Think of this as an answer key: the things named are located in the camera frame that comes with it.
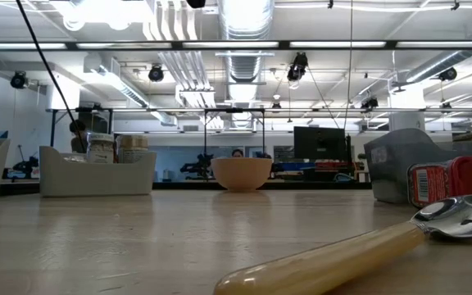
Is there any gold lid spice jar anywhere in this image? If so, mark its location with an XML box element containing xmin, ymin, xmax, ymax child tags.
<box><xmin>116</xmin><ymin>134</ymin><xmax>150</xmax><ymax>164</ymax></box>

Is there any white lid bagel seasoning jar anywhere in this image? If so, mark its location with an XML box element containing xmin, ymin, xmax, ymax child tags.
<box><xmin>86</xmin><ymin>132</ymin><xmax>116</xmax><ymax>165</ymax></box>

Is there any yellow handled spoon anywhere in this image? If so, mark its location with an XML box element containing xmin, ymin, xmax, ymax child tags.
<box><xmin>213</xmin><ymin>194</ymin><xmax>472</xmax><ymax>295</ymax></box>

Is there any black overhead beam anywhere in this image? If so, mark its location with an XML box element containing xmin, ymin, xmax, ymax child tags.
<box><xmin>0</xmin><ymin>39</ymin><xmax>472</xmax><ymax>52</ymax></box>

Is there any peach plastic bowl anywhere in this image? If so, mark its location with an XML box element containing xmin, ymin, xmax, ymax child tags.
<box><xmin>210</xmin><ymin>157</ymin><xmax>274</xmax><ymax>193</ymax></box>

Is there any black monitor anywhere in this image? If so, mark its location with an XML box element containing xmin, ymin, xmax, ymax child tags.
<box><xmin>293</xmin><ymin>125</ymin><xmax>352</xmax><ymax>163</ymax></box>

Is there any light grey plastic bin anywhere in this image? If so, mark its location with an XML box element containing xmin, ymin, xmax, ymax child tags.
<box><xmin>39</xmin><ymin>146</ymin><xmax>157</xmax><ymax>197</ymax></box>

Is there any dark grey plastic bin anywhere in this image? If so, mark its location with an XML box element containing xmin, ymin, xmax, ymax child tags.
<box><xmin>363</xmin><ymin>128</ymin><xmax>472</xmax><ymax>205</ymax></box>

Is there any silver ventilation duct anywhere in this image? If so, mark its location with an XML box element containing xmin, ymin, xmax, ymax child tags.
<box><xmin>215</xmin><ymin>0</ymin><xmax>275</xmax><ymax>129</ymax></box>

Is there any black background station frame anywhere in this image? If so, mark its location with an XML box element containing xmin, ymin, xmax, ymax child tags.
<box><xmin>47</xmin><ymin>107</ymin><xmax>266</xmax><ymax>165</ymax></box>

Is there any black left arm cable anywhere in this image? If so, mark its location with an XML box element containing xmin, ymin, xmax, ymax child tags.
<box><xmin>16</xmin><ymin>0</ymin><xmax>86</xmax><ymax>153</ymax></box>

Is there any black metal table frame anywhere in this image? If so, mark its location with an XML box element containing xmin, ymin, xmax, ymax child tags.
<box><xmin>0</xmin><ymin>181</ymin><xmax>373</xmax><ymax>192</ymax></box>

